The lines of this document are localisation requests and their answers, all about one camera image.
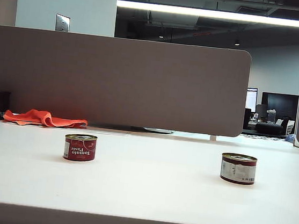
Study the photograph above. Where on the red Tomato Paste can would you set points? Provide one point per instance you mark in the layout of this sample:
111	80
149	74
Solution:
79	147

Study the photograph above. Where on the small round ceiling spotlight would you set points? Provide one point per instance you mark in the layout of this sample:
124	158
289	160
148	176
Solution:
161	36

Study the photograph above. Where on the black sofa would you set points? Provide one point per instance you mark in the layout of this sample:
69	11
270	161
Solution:
269	128

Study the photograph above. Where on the tomato can with white label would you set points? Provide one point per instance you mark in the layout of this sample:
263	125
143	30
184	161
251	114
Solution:
238	169

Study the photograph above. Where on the long ceiling light strip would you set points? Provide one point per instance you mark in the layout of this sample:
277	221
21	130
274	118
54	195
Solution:
222	15

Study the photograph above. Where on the metal wall switch plate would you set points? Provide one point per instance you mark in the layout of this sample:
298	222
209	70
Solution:
62	22

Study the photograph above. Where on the orange cloth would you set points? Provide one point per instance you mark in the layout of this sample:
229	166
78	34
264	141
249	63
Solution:
43	118

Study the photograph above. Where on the large black screen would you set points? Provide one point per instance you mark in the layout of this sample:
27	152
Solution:
281	104

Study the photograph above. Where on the lit computer monitor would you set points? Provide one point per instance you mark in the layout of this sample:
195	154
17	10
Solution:
251	98

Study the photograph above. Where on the black hanging ceiling lamp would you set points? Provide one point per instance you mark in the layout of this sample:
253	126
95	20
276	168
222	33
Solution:
237	42

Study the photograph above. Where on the blue bag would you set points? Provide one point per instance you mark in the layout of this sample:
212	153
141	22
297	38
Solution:
290	138

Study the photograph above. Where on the white chair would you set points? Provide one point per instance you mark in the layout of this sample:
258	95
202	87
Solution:
289	126

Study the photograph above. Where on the large grey desk partition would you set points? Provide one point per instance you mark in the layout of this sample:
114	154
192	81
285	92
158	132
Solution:
115	81

